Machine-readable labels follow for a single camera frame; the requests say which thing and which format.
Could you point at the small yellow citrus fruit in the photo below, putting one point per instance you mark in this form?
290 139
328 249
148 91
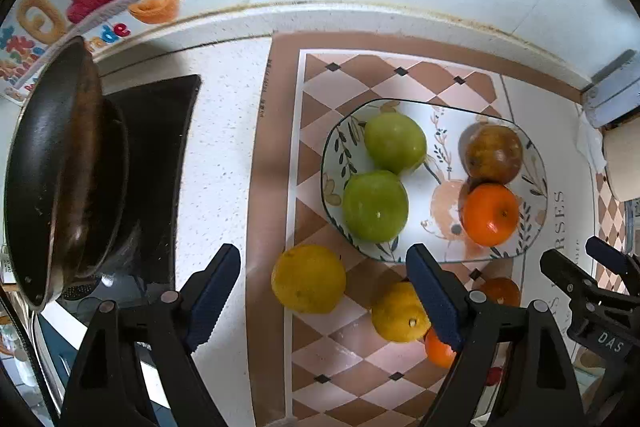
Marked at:
397 314

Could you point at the brown mottled round fruit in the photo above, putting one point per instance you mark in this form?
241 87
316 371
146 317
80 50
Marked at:
494 153

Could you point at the green apple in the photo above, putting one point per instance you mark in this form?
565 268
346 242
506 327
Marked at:
375 206
395 142

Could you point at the black pot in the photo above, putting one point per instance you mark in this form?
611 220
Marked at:
112 187

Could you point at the floral ceramic plate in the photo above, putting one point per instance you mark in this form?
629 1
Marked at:
440 147

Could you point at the black glass cooktop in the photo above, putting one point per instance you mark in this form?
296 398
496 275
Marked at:
160 147

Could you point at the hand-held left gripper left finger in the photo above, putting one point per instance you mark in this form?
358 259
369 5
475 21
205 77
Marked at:
216 294

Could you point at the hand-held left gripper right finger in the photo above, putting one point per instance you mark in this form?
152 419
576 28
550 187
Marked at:
434 294

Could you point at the small orange tangerine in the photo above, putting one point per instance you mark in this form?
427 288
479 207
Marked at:
439 352

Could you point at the dark orange tangerine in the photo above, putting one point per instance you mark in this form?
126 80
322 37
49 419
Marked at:
502 292

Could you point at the large yellow citrus fruit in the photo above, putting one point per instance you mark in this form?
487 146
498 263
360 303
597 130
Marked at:
308 278

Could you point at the white crumpled plastic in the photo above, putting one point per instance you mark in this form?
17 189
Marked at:
590 144

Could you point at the black frying pan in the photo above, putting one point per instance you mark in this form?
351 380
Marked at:
45 167

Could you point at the checkered brown placemat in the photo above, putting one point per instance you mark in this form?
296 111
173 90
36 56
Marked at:
320 107

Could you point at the small red fruit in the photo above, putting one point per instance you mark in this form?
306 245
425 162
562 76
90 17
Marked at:
495 375

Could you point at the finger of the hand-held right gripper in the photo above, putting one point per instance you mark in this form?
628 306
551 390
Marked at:
612 257
567 274

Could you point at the bright orange tangerine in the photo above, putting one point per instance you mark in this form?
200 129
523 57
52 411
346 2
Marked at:
490 214

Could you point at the grey plastic holder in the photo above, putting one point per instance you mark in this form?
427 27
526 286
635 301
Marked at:
612 94

